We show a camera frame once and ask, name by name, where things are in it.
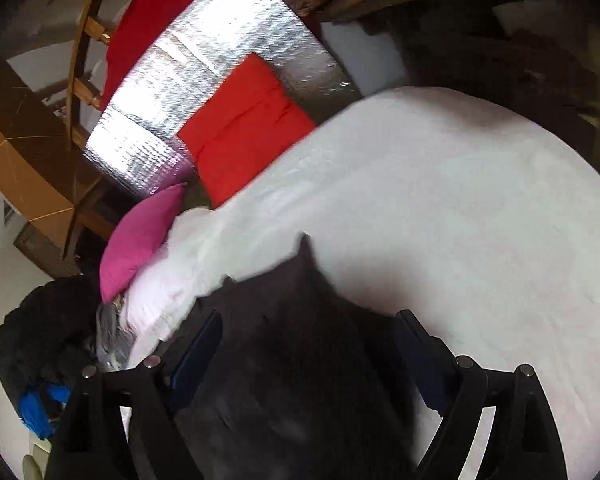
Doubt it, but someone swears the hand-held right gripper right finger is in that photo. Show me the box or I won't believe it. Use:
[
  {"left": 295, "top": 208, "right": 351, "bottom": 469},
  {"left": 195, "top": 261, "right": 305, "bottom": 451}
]
[{"left": 393, "top": 309, "right": 569, "bottom": 480}]

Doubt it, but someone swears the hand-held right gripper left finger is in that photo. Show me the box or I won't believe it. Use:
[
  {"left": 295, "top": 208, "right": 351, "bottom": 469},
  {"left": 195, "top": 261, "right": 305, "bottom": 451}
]
[{"left": 44, "top": 309, "right": 224, "bottom": 480}]

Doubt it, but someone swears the black garment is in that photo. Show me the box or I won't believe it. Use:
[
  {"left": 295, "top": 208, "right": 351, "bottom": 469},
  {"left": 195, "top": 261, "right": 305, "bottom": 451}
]
[{"left": 170, "top": 233, "right": 432, "bottom": 480}]

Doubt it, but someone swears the black clothes pile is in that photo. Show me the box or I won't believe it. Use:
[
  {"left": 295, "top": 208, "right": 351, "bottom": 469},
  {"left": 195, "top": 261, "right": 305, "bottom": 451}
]
[{"left": 0, "top": 277, "right": 104, "bottom": 407}]

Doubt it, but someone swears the grey plastic bag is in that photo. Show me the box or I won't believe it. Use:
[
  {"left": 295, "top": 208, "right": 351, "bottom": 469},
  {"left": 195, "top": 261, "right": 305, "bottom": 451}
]
[{"left": 95, "top": 302, "right": 137, "bottom": 374}]

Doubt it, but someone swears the pink pillow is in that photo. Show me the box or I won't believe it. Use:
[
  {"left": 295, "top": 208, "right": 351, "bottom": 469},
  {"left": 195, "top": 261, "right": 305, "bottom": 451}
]
[{"left": 99, "top": 182, "right": 187, "bottom": 304}]

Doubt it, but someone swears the white bed cover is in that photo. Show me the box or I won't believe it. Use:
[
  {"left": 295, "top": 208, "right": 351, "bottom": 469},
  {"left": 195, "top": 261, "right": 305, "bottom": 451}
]
[{"left": 119, "top": 85, "right": 600, "bottom": 480}]

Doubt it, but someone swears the blue cloth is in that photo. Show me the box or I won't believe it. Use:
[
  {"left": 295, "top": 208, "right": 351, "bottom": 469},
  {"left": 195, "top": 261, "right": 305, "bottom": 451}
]
[{"left": 19, "top": 382, "right": 72, "bottom": 441}]

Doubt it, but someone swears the dark woven basket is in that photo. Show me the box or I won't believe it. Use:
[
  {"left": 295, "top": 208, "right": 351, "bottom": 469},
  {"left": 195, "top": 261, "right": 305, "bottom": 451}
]
[{"left": 14, "top": 222, "right": 78, "bottom": 278}]

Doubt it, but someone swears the red square cushion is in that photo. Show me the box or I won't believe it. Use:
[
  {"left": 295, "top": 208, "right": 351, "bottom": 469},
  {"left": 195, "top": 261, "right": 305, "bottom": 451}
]
[{"left": 177, "top": 52, "right": 317, "bottom": 209}]

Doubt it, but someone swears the brown cardboard box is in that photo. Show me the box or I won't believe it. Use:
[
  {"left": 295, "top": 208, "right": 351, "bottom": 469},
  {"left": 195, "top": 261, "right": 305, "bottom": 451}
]
[{"left": 0, "top": 104, "right": 77, "bottom": 242}]

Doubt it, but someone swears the wooden chair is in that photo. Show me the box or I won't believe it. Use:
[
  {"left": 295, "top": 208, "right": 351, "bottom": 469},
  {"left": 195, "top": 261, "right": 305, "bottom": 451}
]
[{"left": 61, "top": 0, "right": 144, "bottom": 262}]

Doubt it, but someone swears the dark wooden furniture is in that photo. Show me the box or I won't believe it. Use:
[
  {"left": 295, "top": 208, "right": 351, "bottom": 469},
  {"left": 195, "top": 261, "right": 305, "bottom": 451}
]
[{"left": 320, "top": 0, "right": 600, "bottom": 187}]

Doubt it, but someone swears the red cloth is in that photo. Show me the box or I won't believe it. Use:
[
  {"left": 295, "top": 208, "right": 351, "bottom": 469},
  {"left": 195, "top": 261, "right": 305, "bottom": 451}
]
[{"left": 100, "top": 0, "right": 232, "bottom": 112}]

